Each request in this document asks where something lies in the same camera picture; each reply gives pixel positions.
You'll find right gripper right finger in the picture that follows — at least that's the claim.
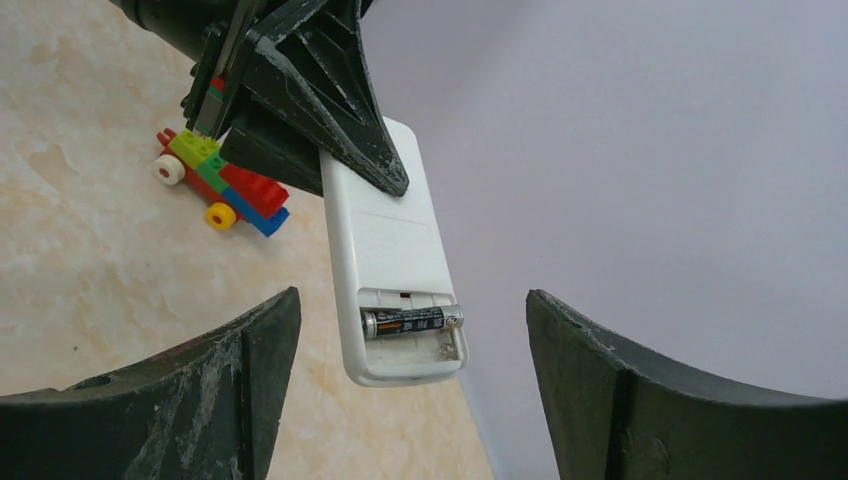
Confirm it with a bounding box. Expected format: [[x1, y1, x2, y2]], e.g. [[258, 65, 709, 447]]
[[526, 290, 847, 479]]

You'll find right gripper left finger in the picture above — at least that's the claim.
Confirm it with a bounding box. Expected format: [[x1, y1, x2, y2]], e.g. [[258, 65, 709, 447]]
[[1, 288, 301, 479]]

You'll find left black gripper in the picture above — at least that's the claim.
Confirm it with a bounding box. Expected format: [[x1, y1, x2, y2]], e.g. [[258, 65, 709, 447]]
[[115, 0, 409, 197]]

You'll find black battery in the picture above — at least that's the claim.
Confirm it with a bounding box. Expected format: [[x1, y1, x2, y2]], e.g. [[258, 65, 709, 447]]
[[361, 305, 465, 341]]

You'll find white remote control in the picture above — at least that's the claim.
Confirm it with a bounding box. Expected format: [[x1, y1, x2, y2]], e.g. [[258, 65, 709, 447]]
[[320, 118, 468, 387]]

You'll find colourful toy brick car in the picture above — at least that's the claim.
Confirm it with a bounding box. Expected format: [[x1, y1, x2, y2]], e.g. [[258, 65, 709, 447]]
[[151, 128, 290, 237]]

